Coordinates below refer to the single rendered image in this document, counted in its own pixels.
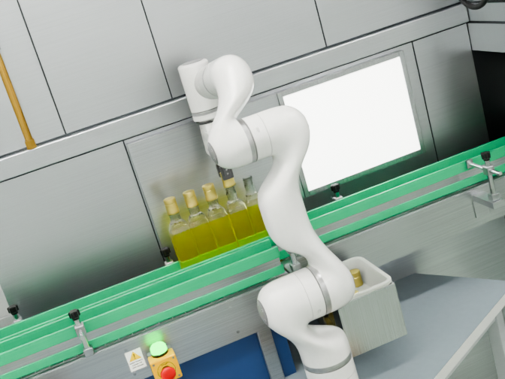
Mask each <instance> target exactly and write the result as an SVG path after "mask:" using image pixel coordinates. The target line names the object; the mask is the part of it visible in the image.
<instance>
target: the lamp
mask: <svg viewBox="0 0 505 379"><path fill-rule="evenodd" d="M150 352H151V355H152V357H153V358H159V357H162V356H164V355H165V354H167V353H168V349H167V347H166V344H165V343H164V342H162V341H158V342H156V343H154V344H152V345H151V347H150Z"/></svg>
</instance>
